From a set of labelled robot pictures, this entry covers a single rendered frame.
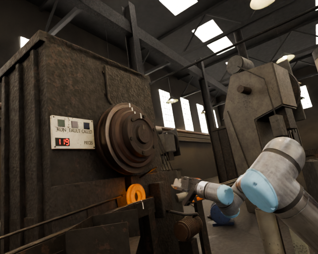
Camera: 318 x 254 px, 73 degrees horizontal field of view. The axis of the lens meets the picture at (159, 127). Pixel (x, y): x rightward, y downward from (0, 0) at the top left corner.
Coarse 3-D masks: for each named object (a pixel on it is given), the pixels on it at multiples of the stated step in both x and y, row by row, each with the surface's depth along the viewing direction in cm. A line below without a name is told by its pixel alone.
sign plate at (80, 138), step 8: (56, 120) 116; (72, 120) 124; (80, 120) 128; (88, 120) 133; (56, 128) 115; (64, 128) 118; (72, 128) 122; (80, 128) 127; (56, 136) 114; (64, 136) 117; (72, 136) 121; (80, 136) 125; (88, 136) 130; (56, 144) 112; (64, 144) 116; (72, 144) 120; (80, 144) 124; (88, 144) 128
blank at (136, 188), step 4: (132, 184) 137; (136, 184) 137; (128, 188) 134; (132, 188) 133; (136, 188) 136; (140, 188) 140; (128, 192) 132; (132, 192) 132; (136, 192) 139; (140, 192) 139; (144, 192) 142; (128, 196) 130; (132, 196) 131; (140, 196) 139; (144, 196) 141; (128, 200) 130; (132, 200) 130
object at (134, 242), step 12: (96, 216) 95; (108, 216) 95; (120, 216) 95; (132, 216) 95; (72, 228) 75; (84, 228) 70; (96, 228) 70; (108, 228) 70; (120, 228) 70; (132, 228) 94; (72, 240) 70; (84, 240) 69; (96, 240) 69; (108, 240) 69; (120, 240) 69; (132, 240) 89; (72, 252) 69; (84, 252) 69; (96, 252) 69; (108, 252) 68; (120, 252) 68; (132, 252) 78
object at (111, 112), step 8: (120, 104) 140; (128, 104) 146; (112, 112) 132; (104, 120) 130; (104, 128) 125; (104, 136) 124; (104, 144) 125; (104, 152) 127; (112, 152) 124; (112, 160) 127; (120, 160) 128; (152, 160) 152; (120, 168) 131; (128, 168) 131; (136, 168) 137; (144, 168) 143
